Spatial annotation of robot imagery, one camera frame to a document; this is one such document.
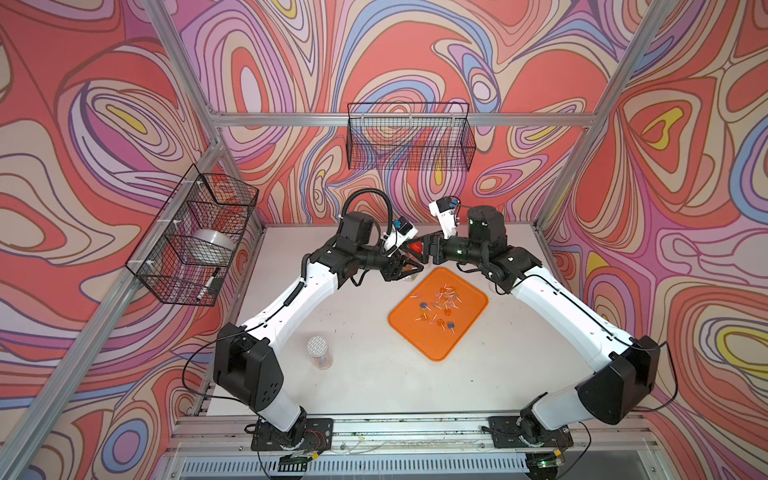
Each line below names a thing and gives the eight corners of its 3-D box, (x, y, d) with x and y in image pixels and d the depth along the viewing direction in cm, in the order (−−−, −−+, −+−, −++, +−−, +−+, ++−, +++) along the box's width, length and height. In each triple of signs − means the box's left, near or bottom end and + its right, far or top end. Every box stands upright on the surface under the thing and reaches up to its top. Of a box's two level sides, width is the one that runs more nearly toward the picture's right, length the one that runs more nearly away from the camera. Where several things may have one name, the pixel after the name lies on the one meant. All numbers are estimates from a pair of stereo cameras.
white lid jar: (314, 369, 86) (305, 353, 77) (316, 353, 89) (308, 336, 80) (331, 369, 86) (324, 353, 77) (333, 353, 89) (327, 336, 80)
